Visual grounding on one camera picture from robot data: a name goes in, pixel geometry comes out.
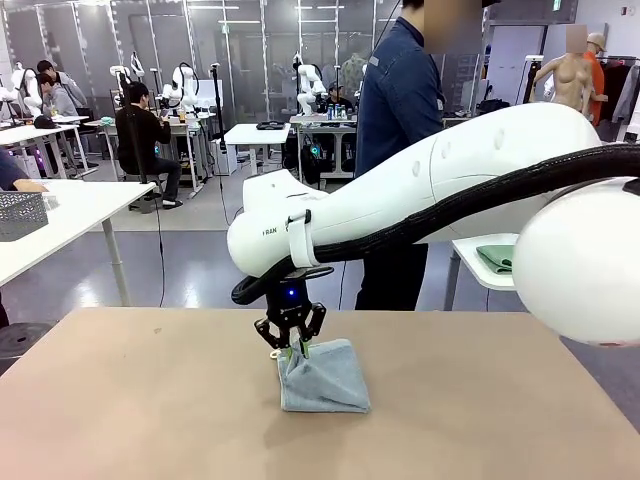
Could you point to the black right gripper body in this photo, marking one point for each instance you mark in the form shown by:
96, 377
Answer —
285, 305

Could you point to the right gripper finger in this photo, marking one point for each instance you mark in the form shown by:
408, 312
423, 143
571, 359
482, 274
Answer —
312, 325
272, 337

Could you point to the blue-gray towel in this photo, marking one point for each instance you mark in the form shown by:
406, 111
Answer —
325, 385

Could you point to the white lab robot arm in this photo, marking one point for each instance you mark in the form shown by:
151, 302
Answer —
306, 80
135, 62
25, 82
179, 80

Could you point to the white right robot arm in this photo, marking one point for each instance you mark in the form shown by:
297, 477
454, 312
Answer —
400, 200

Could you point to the gray perforated plastic basket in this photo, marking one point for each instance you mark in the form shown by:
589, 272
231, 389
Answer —
22, 217

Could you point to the white height-adjustable desk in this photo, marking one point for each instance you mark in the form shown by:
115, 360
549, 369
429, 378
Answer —
255, 136

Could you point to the black tray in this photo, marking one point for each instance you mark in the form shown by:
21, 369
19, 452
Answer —
272, 126

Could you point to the gray lab desk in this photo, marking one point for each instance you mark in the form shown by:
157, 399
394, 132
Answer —
320, 121

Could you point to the green towel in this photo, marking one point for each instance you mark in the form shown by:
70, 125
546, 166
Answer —
495, 260

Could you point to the black stand pole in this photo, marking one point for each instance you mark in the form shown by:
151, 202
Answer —
218, 110

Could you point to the seated person in dark cap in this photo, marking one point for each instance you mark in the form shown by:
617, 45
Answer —
337, 102

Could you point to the seated person in black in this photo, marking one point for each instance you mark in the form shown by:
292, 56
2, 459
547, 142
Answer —
137, 135

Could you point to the person in denim jacket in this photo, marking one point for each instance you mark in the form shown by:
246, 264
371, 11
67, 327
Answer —
395, 100

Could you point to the teal cloth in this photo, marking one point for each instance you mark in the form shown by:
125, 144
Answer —
108, 121

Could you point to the black bags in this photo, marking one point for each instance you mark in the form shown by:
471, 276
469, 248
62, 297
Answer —
492, 103

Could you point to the person in gray jacket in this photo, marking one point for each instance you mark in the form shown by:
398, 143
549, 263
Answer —
75, 90

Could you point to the person in gray hoodie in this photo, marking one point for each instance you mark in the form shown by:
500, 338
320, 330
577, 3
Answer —
62, 102

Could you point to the black cap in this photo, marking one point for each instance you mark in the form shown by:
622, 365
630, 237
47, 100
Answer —
44, 122

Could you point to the long white desk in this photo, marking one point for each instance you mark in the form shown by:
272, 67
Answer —
35, 134

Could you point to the person in navy sleeve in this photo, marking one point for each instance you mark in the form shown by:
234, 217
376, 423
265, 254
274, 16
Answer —
10, 172

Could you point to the black tripod with white head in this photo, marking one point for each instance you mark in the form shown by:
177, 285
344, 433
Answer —
531, 80

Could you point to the bare mannequin with dark trousers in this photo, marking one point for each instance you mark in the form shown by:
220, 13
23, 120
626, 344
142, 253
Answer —
565, 80

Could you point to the mannequin with orange shirt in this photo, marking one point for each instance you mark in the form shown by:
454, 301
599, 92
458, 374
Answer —
596, 75

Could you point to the clothes rack with dark garments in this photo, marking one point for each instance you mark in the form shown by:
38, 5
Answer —
617, 90

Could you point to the white frame workbench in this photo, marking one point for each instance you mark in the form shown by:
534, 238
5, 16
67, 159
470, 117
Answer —
197, 165

